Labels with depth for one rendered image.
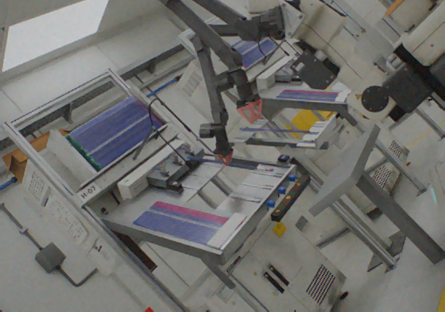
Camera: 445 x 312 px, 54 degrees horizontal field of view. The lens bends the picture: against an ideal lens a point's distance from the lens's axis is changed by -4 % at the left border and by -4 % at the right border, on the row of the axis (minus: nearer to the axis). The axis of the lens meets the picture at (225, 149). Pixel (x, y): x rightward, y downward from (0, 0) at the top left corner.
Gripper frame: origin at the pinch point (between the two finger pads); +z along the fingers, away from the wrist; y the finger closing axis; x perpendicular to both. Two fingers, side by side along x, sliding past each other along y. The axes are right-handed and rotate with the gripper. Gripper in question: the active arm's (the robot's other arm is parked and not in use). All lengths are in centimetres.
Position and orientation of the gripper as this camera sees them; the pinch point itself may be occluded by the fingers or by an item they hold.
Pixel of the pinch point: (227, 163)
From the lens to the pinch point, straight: 219.2
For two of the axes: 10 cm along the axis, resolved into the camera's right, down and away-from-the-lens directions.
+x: 8.2, 1.2, -5.6
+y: -5.4, 4.9, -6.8
